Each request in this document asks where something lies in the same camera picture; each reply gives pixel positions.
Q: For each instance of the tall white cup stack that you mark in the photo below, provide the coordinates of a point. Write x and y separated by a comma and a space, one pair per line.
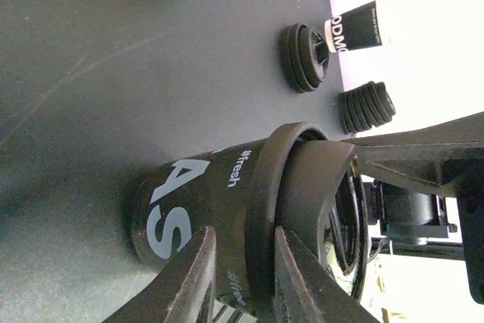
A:
363, 27

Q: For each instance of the stack of black lids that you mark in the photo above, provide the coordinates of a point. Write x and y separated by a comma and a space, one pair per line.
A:
304, 57
364, 107

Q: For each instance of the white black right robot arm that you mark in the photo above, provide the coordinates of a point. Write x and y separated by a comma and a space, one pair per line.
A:
409, 216

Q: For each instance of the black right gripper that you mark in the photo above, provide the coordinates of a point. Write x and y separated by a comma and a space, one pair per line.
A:
446, 160

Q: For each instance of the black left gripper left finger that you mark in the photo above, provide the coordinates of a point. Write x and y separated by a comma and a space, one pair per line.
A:
183, 291

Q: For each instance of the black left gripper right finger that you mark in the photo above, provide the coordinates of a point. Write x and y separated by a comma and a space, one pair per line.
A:
304, 290

